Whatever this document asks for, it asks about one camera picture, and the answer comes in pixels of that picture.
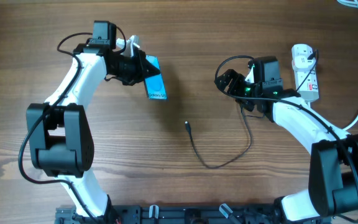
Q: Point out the white USB charger plug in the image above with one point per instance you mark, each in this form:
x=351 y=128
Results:
x=301 y=63

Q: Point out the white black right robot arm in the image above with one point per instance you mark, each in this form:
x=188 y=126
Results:
x=333 y=177

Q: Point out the white power strip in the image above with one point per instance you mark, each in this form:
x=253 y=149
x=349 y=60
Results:
x=306 y=83

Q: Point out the Galaxy smartphone with cyan screen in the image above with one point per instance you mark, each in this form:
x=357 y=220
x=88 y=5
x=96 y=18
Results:
x=154 y=85

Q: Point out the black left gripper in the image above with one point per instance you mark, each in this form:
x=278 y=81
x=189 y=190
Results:
x=142 y=64

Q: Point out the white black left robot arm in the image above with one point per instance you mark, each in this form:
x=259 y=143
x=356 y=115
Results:
x=58 y=134

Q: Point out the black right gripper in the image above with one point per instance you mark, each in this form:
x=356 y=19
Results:
x=238 y=80

